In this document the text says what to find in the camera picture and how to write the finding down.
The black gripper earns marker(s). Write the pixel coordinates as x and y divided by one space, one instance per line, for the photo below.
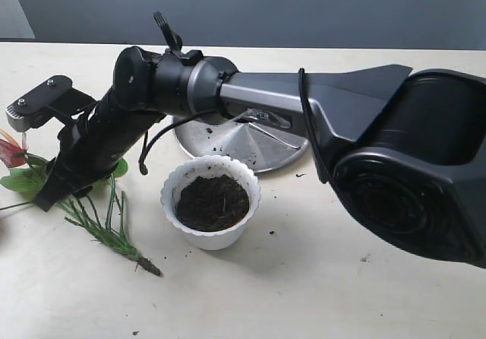
90 149

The artificial red anthurium plant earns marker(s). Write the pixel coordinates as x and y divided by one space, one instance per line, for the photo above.
27 173

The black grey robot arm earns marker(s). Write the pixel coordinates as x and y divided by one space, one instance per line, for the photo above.
404 151

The dark soil in pot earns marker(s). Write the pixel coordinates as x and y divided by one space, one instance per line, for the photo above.
212 204

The white plastic flower pot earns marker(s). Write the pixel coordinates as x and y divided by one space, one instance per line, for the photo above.
207 167

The round steel plate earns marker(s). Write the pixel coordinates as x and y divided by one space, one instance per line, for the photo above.
261 148

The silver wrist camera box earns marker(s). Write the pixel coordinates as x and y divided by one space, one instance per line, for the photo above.
55 98

